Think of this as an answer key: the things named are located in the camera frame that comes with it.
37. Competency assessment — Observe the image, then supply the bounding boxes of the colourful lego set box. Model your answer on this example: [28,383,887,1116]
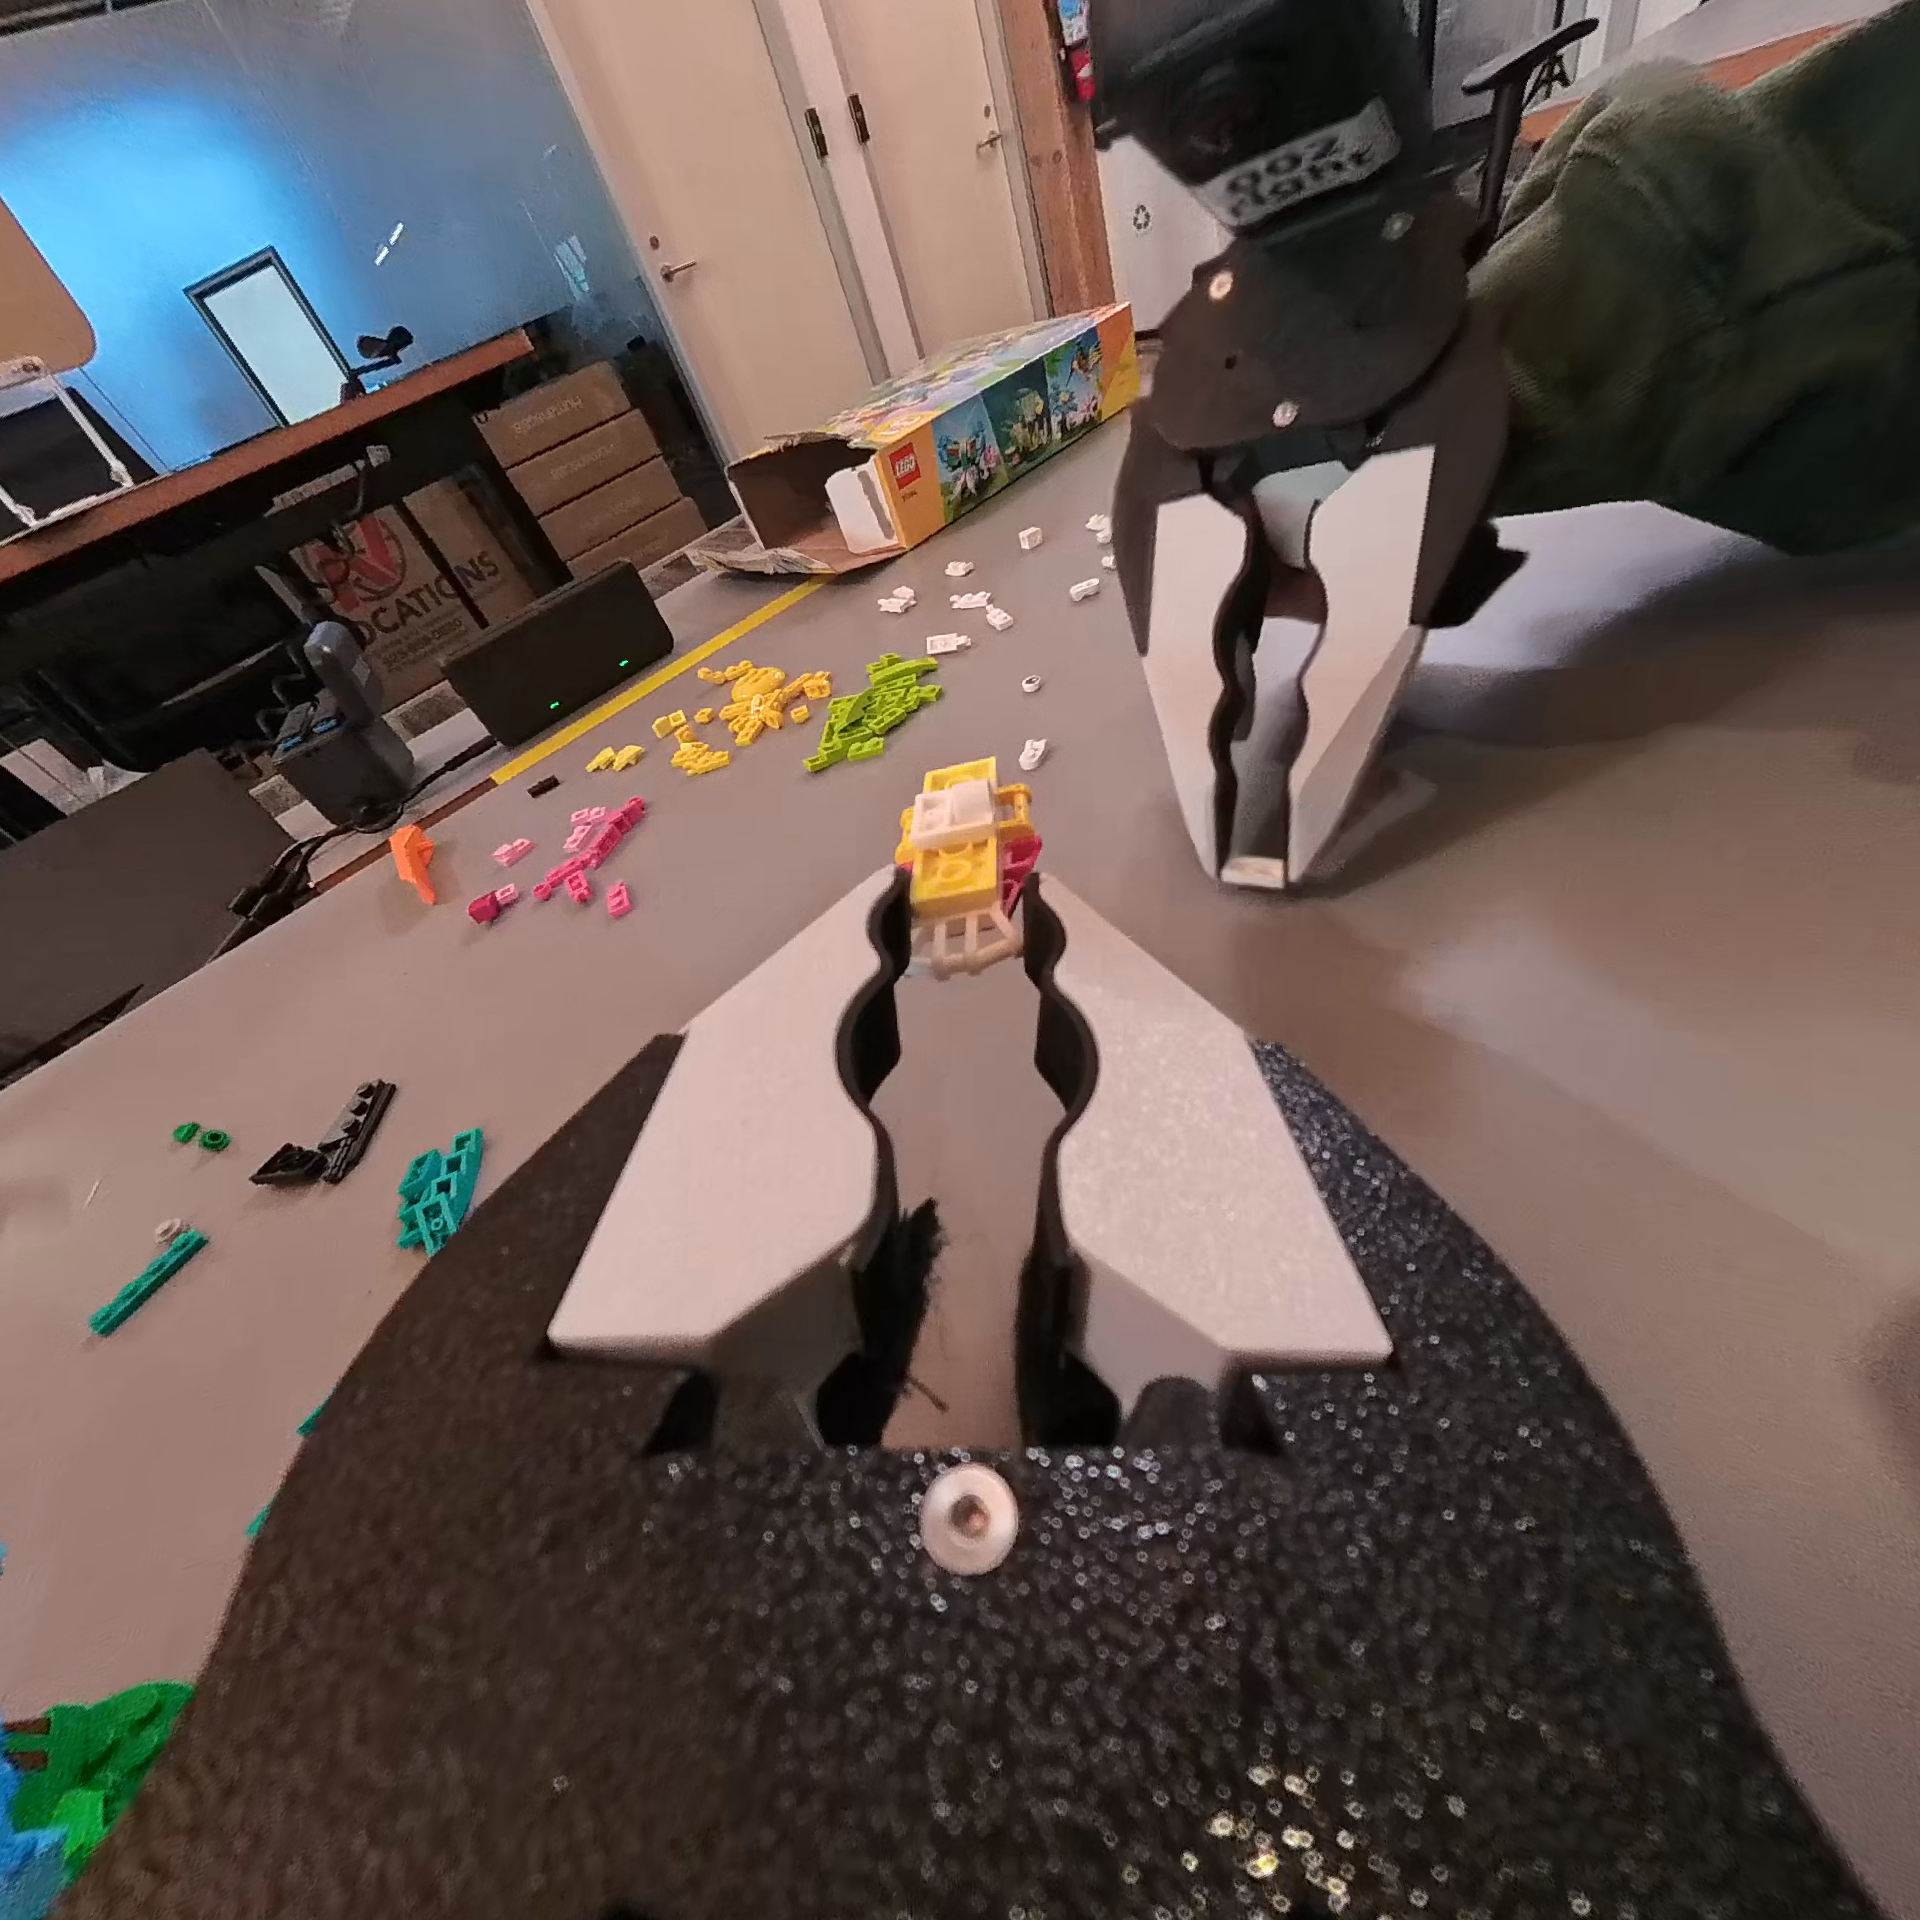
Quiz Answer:
[687,300,1138,586]

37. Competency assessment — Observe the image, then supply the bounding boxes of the white bag inside box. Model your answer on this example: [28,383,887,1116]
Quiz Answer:
[823,461,904,559]

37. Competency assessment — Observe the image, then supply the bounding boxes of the brown cardboard box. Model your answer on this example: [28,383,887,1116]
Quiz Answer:
[473,359,637,470]
[502,407,663,517]
[525,456,684,559]
[546,496,711,578]

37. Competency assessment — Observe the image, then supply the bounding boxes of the wooden desk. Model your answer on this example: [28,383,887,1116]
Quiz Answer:
[0,327,538,600]

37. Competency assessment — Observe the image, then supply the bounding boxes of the white door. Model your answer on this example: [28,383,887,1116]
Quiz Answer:
[816,0,1050,355]
[538,0,887,436]

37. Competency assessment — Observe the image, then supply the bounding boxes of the white framed stand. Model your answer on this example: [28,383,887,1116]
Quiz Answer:
[0,357,165,540]

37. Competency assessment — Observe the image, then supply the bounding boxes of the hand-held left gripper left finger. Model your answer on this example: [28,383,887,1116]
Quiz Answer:
[546,866,940,1450]

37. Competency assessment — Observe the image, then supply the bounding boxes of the black office chair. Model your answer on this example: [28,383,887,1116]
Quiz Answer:
[1455,15,1599,226]

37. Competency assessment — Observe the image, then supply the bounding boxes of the grey camera device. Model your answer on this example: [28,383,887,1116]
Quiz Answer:
[269,616,417,827]

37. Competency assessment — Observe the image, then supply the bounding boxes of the long teal lego plate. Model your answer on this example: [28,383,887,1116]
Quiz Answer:
[86,1229,212,1339]

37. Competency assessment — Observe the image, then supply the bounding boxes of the pile of yellow lego bricks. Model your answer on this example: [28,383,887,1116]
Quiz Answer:
[585,661,833,779]

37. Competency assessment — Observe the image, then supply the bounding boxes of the pile of pink lego bricks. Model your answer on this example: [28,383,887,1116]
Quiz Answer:
[468,795,650,924]

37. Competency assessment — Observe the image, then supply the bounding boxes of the beige rounded panel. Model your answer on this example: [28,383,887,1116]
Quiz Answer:
[0,194,97,367]

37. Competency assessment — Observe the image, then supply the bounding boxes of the large printed cardboard box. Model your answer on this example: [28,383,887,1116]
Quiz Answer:
[286,479,535,706]

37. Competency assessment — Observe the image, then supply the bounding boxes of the green lego plant base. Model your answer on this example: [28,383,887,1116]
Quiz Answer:
[0,1680,196,1893]

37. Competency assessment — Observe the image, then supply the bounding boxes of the black box with green light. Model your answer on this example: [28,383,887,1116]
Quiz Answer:
[439,559,676,749]

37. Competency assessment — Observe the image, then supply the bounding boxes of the pile of teal lego bricks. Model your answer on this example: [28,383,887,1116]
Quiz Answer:
[392,1127,486,1259]

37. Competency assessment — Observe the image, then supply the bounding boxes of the scattered white lego bricks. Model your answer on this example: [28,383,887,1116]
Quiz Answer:
[878,509,1119,767]

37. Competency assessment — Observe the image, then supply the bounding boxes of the person's right forearm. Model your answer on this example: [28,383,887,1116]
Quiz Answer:
[1477,23,1920,559]

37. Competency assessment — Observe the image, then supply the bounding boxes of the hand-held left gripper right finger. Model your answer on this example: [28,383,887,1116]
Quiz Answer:
[1018,874,1397,1450]

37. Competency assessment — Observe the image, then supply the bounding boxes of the pile of lime lego bricks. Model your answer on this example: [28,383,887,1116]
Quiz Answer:
[801,651,945,774]

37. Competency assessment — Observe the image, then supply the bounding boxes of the black cable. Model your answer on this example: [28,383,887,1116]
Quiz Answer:
[224,831,392,922]

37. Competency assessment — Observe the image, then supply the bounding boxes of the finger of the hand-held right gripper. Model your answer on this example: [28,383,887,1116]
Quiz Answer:
[1256,438,1444,893]
[1142,448,1262,888]

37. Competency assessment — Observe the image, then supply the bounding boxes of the white recycling bin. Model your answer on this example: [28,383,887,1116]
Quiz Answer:
[1098,141,1224,339]

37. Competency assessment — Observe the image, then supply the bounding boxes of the blue lego piece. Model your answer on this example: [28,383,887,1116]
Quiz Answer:
[0,1725,78,1920]

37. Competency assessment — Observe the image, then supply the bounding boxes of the yellow white magenta lego model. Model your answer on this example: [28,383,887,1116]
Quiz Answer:
[895,760,1045,984]

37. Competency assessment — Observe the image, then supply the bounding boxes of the wooden pillar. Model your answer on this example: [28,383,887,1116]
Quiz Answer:
[996,0,1119,324]

